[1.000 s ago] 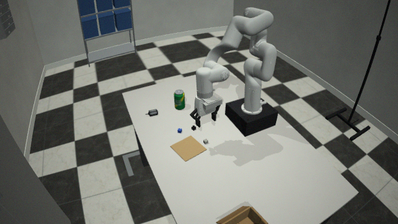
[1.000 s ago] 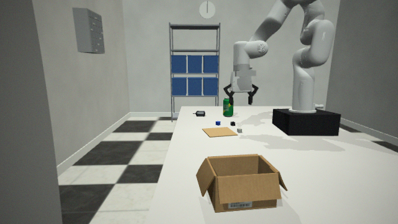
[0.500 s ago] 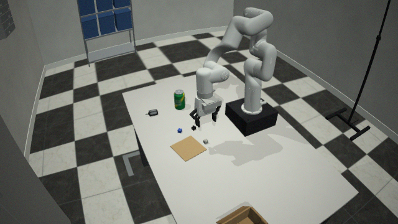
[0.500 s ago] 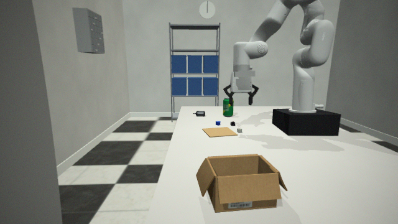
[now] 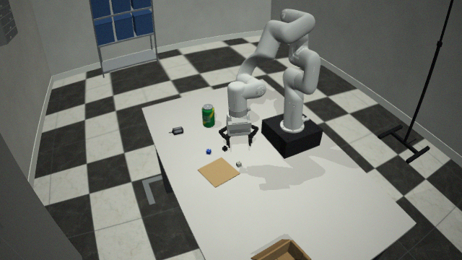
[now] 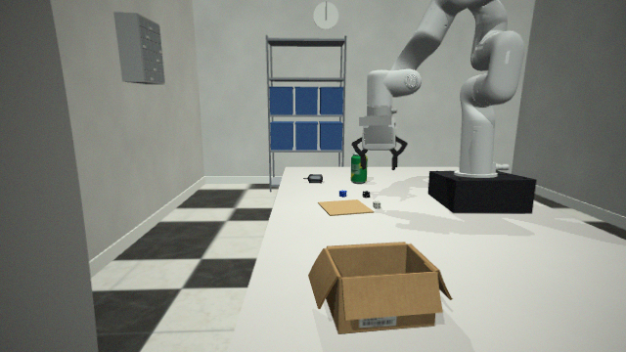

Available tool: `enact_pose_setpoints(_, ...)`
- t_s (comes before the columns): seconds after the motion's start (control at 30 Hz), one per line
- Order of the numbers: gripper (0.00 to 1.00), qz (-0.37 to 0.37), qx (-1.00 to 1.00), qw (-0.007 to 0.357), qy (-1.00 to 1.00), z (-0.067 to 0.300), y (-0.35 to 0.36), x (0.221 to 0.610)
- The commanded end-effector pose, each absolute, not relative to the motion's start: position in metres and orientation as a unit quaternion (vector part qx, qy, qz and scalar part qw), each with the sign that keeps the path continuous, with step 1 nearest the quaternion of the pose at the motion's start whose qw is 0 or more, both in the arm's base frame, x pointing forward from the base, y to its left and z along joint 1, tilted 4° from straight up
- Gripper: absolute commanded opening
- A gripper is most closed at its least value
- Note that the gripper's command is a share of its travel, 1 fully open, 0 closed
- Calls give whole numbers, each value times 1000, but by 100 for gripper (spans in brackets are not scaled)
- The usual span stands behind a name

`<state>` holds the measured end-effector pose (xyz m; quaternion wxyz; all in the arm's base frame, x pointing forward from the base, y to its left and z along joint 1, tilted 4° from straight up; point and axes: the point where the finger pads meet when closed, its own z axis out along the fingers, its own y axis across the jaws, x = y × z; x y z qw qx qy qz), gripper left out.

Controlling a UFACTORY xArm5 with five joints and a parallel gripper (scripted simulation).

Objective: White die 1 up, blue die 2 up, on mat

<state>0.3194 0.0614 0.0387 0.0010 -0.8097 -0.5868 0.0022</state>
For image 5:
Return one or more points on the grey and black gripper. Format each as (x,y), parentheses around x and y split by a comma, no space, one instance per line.
(238,132)

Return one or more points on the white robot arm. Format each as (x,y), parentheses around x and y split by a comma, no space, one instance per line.
(288,30)

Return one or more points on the tan square mat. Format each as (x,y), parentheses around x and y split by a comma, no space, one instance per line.
(218,172)

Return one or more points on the green soda can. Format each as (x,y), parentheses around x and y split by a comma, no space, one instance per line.
(208,115)

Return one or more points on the open brown cardboard box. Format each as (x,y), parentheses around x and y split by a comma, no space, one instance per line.
(285,249)

